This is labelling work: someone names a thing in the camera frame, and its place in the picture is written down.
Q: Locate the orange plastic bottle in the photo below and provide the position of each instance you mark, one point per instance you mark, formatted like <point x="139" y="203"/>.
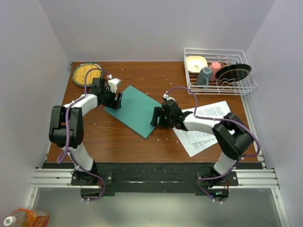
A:
<point x="27" y="218"/>

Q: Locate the grey blue mug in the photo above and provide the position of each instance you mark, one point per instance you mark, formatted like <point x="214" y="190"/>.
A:
<point x="204" y="77"/>

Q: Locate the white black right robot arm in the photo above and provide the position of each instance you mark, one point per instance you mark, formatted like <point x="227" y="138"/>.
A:
<point x="233" y="137"/>

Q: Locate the white wire dish rack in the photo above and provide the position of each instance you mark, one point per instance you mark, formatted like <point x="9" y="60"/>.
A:
<point x="225" y="57"/>

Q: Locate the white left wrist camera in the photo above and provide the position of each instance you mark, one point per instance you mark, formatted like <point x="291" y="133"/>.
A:
<point x="114" y="84"/>

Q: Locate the black round plate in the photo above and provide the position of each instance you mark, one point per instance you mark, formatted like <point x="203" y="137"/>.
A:
<point x="233" y="73"/>

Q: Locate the teal file folder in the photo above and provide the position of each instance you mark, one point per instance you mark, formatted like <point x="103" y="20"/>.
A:
<point x="136" y="111"/>

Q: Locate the printed paper sheet bottom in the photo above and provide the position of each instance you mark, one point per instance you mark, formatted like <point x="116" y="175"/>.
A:
<point x="194" y="142"/>

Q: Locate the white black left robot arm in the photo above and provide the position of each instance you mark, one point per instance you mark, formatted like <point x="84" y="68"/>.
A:
<point x="67" y="127"/>

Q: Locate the pink cup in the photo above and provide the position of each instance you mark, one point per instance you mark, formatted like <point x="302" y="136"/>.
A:
<point x="215" y="67"/>

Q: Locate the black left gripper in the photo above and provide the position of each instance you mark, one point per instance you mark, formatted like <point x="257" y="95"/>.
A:
<point x="113" y="105"/>

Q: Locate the printed paper sheet top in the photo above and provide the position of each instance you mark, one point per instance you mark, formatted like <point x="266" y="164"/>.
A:
<point x="215" y="110"/>

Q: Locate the green plate with woven mat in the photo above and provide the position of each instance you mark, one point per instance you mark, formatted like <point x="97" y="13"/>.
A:
<point x="86" y="72"/>

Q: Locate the printed paper sheet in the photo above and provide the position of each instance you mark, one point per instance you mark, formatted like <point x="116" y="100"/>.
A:
<point x="215" y="110"/>
<point x="194" y="142"/>

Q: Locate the cream square plate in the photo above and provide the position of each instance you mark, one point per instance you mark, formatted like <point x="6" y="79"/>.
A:
<point x="194" y="64"/>

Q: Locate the aluminium frame rail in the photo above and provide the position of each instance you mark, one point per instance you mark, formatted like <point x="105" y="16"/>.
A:
<point x="273" y="186"/>

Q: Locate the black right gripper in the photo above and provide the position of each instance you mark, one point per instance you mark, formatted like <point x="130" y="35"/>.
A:
<point x="158" y="112"/>

